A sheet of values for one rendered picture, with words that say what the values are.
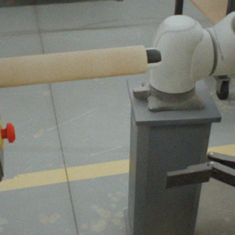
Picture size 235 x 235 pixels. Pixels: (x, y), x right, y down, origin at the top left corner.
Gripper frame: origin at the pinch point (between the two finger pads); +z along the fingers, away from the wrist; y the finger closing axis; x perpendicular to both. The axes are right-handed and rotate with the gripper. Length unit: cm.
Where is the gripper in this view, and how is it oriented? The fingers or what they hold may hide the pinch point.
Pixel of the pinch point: (188, 217)
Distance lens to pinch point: 62.1
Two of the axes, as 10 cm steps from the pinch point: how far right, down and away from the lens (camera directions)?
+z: -9.8, 1.2, -1.9
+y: -2.2, -6.7, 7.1
